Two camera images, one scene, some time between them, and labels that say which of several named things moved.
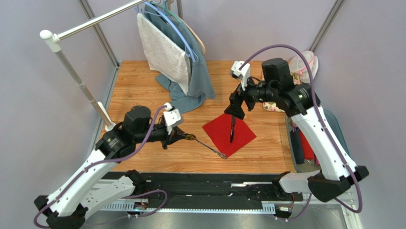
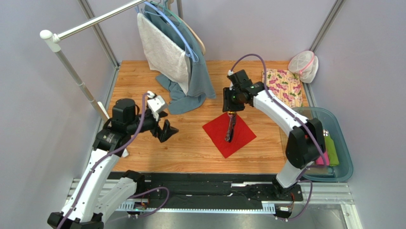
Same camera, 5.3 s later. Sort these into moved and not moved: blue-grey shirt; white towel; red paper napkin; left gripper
Moved: left gripper
Not moved: blue-grey shirt; white towel; red paper napkin
